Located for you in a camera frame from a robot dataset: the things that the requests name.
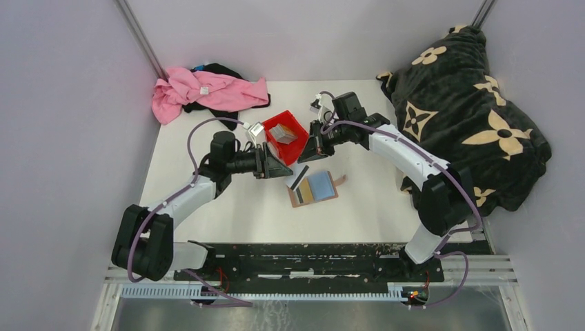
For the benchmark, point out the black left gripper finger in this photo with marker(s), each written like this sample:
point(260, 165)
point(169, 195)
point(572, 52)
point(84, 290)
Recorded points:
point(276, 170)
point(269, 153)

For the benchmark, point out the red plastic bin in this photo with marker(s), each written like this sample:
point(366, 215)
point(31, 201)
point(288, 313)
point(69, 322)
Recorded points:
point(287, 153)

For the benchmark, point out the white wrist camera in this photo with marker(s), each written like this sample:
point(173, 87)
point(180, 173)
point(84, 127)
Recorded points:
point(317, 106)
point(255, 132)

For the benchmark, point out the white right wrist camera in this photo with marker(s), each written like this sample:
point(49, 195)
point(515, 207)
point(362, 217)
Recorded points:
point(317, 106)

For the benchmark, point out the tan leather card holder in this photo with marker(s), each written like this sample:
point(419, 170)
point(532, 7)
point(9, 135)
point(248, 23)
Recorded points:
point(323, 185)

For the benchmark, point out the pink cloth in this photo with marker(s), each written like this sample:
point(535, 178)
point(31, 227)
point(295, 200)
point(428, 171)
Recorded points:
point(182, 87)

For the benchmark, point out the stack of credit cards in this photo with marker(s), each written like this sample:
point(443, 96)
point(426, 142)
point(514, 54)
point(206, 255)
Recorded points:
point(282, 134)

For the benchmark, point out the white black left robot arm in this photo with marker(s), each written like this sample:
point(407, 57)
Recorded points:
point(145, 245)

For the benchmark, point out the black floral blanket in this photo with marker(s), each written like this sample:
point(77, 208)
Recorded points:
point(447, 102)

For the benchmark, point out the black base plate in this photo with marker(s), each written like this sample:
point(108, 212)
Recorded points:
point(380, 261)

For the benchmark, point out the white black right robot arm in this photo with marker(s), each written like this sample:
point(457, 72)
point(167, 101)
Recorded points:
point(445, 191)

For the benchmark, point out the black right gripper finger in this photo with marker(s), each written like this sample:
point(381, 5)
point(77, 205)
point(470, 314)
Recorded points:
point(317, 139)
point(307, 154)

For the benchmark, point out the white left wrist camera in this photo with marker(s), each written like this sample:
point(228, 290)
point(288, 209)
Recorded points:
point(255, 132)

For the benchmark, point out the aluminium rail frame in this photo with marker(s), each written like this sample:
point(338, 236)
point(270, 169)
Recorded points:
point(479, 293)

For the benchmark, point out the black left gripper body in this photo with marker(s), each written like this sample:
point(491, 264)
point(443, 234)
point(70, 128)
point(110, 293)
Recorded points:
point(248, 163)

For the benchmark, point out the black garment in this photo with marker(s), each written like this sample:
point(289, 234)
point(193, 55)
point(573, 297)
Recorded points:
point(237, 95)

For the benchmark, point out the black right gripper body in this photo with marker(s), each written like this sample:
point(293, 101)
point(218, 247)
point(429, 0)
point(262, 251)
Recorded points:
point(337, 136)

